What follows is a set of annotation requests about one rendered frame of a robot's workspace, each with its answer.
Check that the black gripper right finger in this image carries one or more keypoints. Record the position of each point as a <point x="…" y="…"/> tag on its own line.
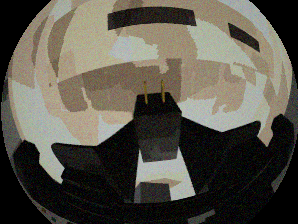
<point x="204" y="149"/>

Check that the black two-prong plug charger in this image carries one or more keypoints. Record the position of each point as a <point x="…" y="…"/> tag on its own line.
<point x="157" y="120"/>

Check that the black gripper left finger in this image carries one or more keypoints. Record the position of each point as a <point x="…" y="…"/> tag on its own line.
<point x="115" y="158"/>

